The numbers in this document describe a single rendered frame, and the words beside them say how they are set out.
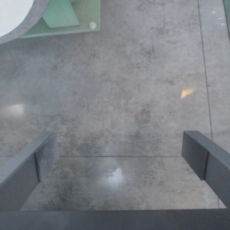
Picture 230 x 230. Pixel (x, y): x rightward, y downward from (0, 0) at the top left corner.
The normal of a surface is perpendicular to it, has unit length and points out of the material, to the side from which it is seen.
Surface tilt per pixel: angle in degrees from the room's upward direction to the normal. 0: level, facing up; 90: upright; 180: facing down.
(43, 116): 0
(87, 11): 0
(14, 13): 90
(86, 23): 0
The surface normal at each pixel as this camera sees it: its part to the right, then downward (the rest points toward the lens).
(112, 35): -0.12, -0.16
